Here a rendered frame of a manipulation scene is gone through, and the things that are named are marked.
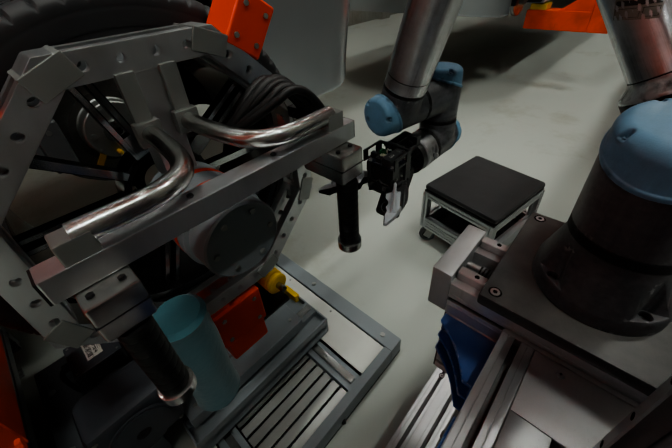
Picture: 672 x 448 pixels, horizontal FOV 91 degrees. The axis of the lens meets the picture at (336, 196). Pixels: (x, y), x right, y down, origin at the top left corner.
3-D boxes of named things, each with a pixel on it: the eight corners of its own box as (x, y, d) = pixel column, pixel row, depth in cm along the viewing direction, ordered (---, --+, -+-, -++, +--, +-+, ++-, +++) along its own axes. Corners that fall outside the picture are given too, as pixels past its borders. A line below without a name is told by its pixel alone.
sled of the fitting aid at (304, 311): (268, 281, 141) (263, 266, 136) (328, 332, 121) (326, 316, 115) (151, 371, 113) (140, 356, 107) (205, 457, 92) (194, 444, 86)
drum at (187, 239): (222, 202, 70) (203, 143, 62) (287, 248, 58) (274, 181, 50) (157, 238, 62) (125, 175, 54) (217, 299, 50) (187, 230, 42)
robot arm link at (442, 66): (436, 77, 58) (429, 134, 65) (474, 64, 63) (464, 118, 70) (403, 69, 64) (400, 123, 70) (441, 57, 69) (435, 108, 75)
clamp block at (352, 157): (324, 157, 59) (321, 129, 56) (363, 173, 54) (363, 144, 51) (303, 168, 56) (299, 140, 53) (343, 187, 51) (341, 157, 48)
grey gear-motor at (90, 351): (149, 347, 120) (104, 284, 100) (208, 437, 96) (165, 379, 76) (95, 387, 110) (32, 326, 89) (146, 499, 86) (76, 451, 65)
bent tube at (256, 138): (267, 101, 62) (255, 40, 56) (344, 126, 51) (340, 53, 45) (177, 135, 52) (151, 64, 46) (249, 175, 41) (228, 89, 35)
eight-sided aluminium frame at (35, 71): (303, 225, 94) (269, 6, 62) (320, 236, 90) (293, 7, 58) (93, 374, 63) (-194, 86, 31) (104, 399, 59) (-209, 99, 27)
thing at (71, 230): (164, 140, 51) (135, 68, 44) (234, 183, 40) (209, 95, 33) (24, 192, 41) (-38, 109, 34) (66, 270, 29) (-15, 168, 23)
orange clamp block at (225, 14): (234, 56, 62) (249, 7, 60) (260, 61, 57) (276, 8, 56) (200, 38, 56) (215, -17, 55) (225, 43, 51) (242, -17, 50)
